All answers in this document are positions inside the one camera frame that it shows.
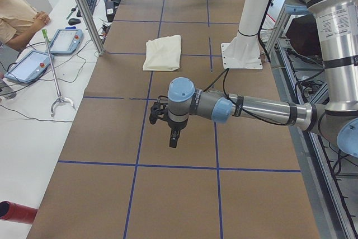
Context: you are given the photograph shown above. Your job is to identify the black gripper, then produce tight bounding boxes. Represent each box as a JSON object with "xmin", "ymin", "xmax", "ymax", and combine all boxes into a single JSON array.
[{"xmin": 168, "ymin": 120, "xmax": 187, "ymax": 148}]

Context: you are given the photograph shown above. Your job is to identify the cream long sleeve shirt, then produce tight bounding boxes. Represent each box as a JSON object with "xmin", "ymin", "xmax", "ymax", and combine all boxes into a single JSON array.
[{"xmin": 143, "ymin": 35, "xmax": 181, "ymax": 72}]

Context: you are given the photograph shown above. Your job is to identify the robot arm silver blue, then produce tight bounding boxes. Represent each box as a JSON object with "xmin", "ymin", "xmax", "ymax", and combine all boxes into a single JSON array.
[{"xmin": 166, "ymin": 0, "xmax": 357, "ymax": 156}]

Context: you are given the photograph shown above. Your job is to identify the metal reacher grabber tool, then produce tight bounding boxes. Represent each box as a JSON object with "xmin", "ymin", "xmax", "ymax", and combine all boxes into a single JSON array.
[{"xmin": 41, "ymin": 29, "xmax": 76, "ymax": 117}]

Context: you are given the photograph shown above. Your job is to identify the far teach pendant tablet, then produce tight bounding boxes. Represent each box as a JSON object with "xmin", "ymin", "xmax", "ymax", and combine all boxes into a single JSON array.
[{"xmin": 49, "ymin": 28, "xmax": 83, "ymax": 55}]

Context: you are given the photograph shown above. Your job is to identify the teach pendant tablet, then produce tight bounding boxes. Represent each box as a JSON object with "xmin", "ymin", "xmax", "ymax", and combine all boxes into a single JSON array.
[
  {"xmin": 49, "ymin": 28, "xmax": 83, "ymax": 55},
  {"xmin": 4, "ymin": 50, "xmax": 54, "ymax": 83}
]

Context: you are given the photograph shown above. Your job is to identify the black power adapter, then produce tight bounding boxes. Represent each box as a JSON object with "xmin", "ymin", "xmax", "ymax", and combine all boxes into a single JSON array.
[{"xmin": 105, "ymin": 0, "xmax": 116, "ymax": 22}]

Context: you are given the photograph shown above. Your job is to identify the black computer mouse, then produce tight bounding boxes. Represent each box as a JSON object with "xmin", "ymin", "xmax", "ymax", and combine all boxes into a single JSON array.
[{"xmin": 68, "ymin": 18, "xmax": 81, "ymax": 26}]

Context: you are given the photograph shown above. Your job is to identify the near teach pendant tablet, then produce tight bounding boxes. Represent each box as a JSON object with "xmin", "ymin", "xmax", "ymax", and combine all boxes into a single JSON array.
[{"xmin": 4, "ymin": 50, "xmax": 54, "ymax": 83}]

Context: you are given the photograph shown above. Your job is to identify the black keyboard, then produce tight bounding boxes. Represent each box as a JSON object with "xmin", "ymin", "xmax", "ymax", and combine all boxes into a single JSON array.
[{"xmin": 76, "ymin": 0, "xmax": 100, "ymax": 17}]

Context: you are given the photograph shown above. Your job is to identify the red cylinder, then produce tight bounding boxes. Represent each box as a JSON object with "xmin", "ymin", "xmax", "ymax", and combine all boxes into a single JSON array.
[{"xmin": 1, "ymin": 201, "xmax": 37, "ymax": 224}]

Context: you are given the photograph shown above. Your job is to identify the person in beige shirt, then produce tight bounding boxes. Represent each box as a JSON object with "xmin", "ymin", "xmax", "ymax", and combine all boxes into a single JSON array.
[{"xmin": 1, "ymin": 0, "xmax": 50, "ymax": 51}]

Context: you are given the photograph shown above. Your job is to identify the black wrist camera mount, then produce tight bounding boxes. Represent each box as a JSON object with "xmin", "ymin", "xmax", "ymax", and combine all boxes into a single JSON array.
[{"xmin": 149, "ymin": 95, "xmax": 168, "ymax": 125}]

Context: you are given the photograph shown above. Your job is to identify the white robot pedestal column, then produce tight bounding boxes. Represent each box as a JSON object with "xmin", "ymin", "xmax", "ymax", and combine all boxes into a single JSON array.
[{"xmin": 221, "ymin": 0, "xmax": 270, "ymax": 69}]

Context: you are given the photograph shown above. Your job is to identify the aluminium frame side rail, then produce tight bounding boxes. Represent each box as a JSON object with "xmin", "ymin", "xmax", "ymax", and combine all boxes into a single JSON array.
[{"xmin": 265, "ymin": 11, "xmax": 357, "ymax": 238}]

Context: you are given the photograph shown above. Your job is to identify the aluminium frame post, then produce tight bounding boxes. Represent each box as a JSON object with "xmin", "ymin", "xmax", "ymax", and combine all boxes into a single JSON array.
[{"xmin": 75, "ymin": 0, "xmax": 105, "ymax": 56}]

